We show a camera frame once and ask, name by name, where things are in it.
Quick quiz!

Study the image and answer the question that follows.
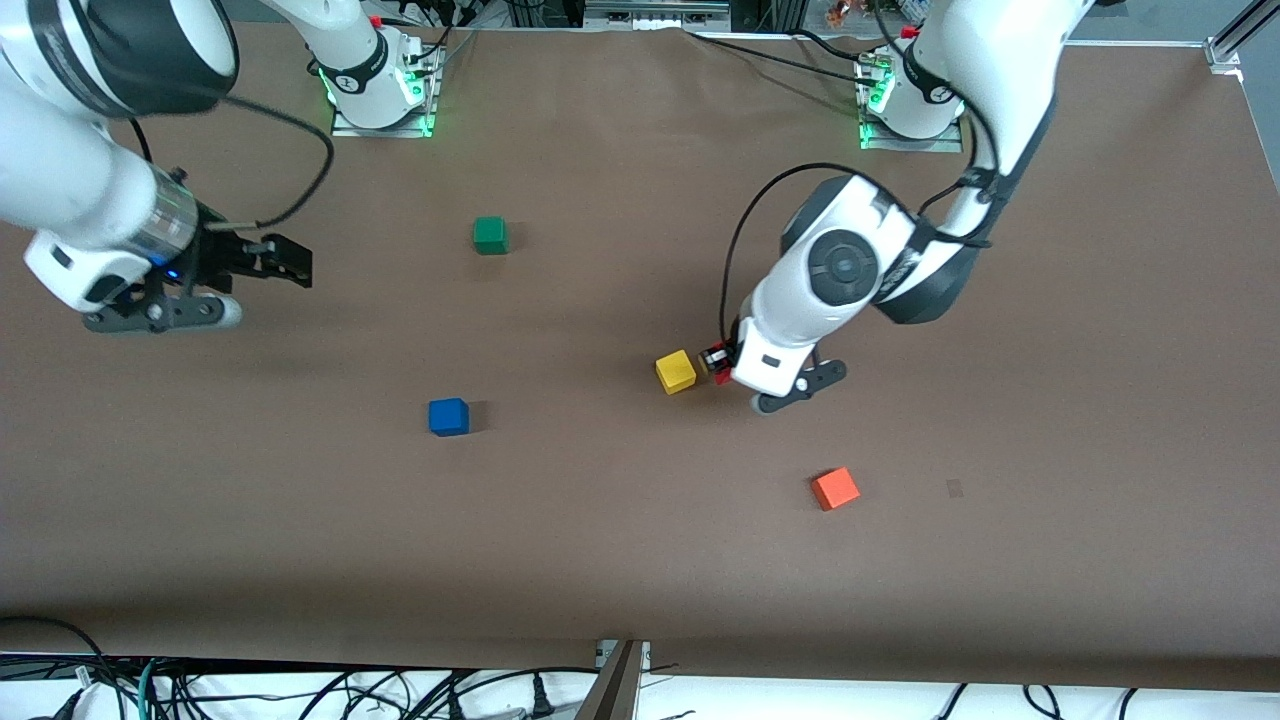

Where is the dark grey metal post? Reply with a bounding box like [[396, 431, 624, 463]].
[[574, 640, 647, 720]]

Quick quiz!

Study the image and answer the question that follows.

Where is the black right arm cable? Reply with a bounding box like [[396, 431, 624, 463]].
[[130, 94, 337, 234]]

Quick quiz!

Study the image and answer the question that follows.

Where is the silver clamp bracket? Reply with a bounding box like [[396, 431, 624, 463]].
[[596, 639, 653, 673]]

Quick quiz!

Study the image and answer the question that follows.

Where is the yellow wooden block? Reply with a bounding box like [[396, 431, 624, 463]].
[[655, 349, 698, 395]]

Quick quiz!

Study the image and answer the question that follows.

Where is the orange wooden block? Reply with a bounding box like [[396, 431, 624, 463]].
[[811, 467, 861, 512]]

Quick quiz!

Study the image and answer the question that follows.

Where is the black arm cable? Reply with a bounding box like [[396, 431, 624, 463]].
[[718, 0, 1003, 347], [130, 94, 337, 234]]

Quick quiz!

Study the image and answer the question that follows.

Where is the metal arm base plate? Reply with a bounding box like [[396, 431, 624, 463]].
[[330, 42, 441, 140], [856, 55, 965, 154]]

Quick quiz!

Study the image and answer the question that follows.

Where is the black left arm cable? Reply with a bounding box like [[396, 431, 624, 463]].
[[718, 0, 1003, 347]]

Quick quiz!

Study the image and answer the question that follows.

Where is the aluminium frame profile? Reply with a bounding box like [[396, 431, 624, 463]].
[[1204, 0, 1280, 74]]

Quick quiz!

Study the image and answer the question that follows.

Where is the grey metal frame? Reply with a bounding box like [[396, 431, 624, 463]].
[[583, 0, 733, 32]]

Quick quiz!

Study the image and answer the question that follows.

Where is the brown paper table cover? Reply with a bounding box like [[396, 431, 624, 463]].
[[0, 25, 1280, 693]]

